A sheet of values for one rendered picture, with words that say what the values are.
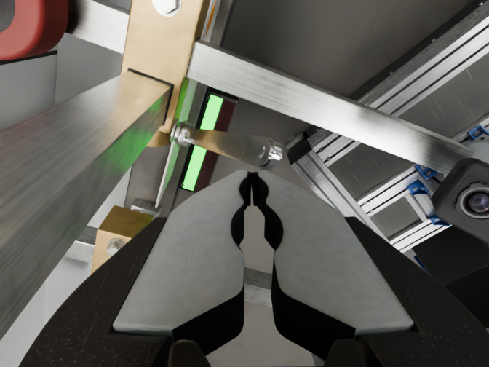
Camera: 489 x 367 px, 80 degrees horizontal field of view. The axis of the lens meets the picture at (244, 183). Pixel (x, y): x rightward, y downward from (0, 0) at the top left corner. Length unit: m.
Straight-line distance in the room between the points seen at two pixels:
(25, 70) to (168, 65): 0.29
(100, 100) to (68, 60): 0.39
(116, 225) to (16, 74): 0.25
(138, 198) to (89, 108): 0.36
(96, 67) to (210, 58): 0.32
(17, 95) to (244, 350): 1.93
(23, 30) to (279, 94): 0.19
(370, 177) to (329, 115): 0.86
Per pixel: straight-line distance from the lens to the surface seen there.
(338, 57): 1.18
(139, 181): 0.51
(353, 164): 1.08
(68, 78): 0.58
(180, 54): 0.26
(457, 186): 0.24
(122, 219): 0.38
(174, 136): 0.30
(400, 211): 1.26
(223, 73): 0.27
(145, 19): 0.26
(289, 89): 0.27
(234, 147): 0.16
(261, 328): 1.99
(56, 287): 0.88
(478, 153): 0.36
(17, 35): 0.26
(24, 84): 0.53
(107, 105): 0.18
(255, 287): 0.40
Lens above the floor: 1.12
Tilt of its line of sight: 61 degrees down
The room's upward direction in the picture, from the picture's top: 179 degrees clockwise
